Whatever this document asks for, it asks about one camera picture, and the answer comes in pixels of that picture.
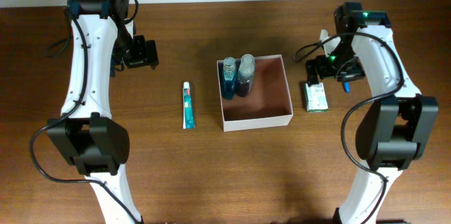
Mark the teal mouthwash bottle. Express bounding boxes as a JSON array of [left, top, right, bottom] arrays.
[[222, 57, 237, 99]]

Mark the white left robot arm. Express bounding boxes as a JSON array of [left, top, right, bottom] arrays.
[[46, 0, 159, 223]]

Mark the purple foam pump bottle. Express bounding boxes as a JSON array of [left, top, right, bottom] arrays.
[[236, 54, 255, 97]]

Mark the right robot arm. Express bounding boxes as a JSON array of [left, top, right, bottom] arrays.
[[305, 2, 438, 223]]

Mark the green white small box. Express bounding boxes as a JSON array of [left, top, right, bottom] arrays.
[[304, 82, 328, 113]]

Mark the teal toothpaste tube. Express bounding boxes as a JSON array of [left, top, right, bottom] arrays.
[[183, 82, 195, 129]]

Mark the blue disposable razor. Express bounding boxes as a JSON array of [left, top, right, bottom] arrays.
[[342, 82, 350, 93]]

